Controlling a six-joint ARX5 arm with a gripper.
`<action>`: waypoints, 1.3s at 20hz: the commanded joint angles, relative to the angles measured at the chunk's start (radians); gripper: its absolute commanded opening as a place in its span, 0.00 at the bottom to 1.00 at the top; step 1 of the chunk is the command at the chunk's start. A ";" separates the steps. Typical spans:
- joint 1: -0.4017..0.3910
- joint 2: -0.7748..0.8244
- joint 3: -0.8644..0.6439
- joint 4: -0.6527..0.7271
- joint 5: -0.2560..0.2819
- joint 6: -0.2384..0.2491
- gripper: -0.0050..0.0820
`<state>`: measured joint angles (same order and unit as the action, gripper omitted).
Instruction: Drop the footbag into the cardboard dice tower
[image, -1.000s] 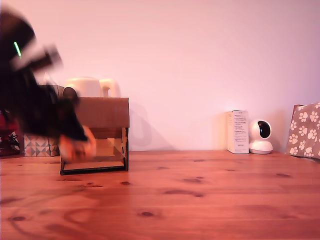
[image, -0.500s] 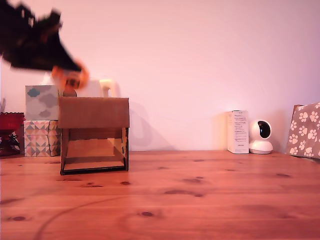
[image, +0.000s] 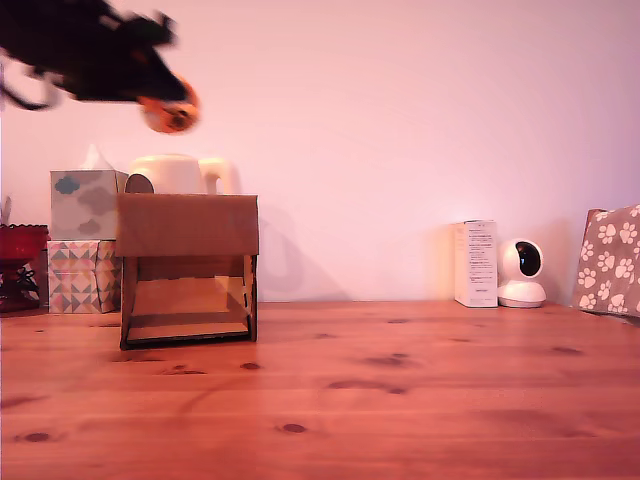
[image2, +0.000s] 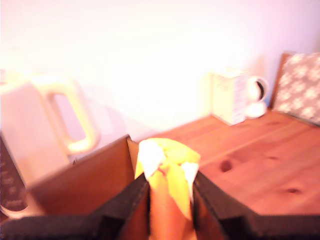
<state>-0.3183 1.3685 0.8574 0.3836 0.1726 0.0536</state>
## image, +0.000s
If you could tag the triangle pattern tissue box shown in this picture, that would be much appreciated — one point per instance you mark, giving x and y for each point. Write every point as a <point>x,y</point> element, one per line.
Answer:
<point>82,277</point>

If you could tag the cloud print tissue box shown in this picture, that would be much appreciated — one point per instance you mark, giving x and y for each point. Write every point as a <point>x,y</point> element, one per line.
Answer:
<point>82,205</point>

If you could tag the paw print fabric bag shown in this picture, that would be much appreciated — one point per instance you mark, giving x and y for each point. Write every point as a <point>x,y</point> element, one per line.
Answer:
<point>610,260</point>

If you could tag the small white round camera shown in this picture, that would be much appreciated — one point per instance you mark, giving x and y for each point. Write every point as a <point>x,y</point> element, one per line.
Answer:
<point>520,275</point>

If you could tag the white tissue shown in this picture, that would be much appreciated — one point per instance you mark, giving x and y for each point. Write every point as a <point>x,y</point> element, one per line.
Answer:
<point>94,159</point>

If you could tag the dark round-topped disc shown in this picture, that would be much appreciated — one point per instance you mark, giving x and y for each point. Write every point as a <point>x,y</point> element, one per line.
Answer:
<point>138,185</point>

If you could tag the red glass bowl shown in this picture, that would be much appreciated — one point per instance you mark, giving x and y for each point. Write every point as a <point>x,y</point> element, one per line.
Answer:
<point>20,245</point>

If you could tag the orange and white footbag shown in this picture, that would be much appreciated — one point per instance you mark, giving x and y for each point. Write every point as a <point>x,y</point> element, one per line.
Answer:
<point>172,117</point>

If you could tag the cardboard dice tower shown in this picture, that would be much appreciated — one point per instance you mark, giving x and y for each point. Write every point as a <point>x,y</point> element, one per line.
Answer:
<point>187,225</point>

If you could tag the white printed carton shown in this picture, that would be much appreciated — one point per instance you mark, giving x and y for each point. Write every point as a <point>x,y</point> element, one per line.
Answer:
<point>475,265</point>

